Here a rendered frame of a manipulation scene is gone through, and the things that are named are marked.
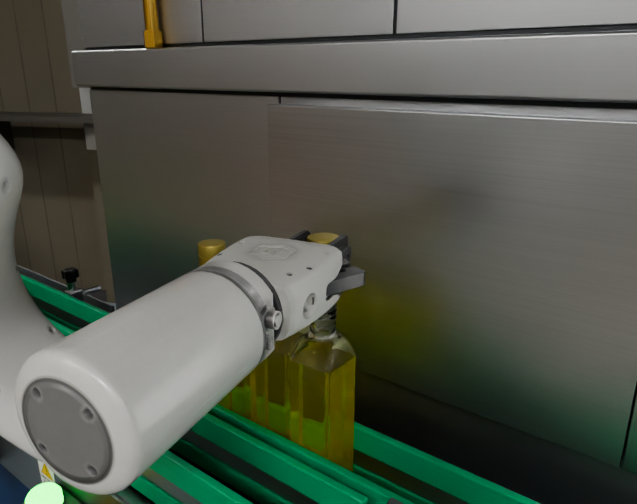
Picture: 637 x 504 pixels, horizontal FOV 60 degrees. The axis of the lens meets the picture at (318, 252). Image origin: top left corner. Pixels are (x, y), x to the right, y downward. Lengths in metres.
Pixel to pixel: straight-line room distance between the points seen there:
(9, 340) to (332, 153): 0.43
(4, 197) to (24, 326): 0.11
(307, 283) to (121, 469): 0.19
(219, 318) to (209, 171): 0.57
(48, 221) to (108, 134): 3.13
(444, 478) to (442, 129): 0.37
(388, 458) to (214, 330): 0.38
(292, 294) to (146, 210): 0.67
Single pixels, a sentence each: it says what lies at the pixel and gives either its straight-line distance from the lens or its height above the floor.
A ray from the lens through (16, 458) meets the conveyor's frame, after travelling 1.01.
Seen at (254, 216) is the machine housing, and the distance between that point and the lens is 0.84.
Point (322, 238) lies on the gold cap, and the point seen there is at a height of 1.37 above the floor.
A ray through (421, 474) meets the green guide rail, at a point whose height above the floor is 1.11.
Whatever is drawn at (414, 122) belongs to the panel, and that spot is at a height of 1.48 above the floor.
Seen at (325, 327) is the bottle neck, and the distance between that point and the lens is 0.58.
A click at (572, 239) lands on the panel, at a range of 0.59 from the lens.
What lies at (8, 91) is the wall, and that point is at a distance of 4.20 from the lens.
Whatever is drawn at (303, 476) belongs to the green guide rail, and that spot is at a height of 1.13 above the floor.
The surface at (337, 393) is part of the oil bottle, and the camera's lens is 0.61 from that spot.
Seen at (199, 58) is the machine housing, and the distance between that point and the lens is 0.85.
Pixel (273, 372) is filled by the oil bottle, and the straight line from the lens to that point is 0.64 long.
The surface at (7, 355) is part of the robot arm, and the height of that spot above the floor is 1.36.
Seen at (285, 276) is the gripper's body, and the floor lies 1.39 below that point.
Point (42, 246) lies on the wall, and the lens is 4.31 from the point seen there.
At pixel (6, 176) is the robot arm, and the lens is 0.33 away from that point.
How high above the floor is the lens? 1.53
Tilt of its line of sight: 18 degrees down
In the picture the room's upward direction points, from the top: straight up
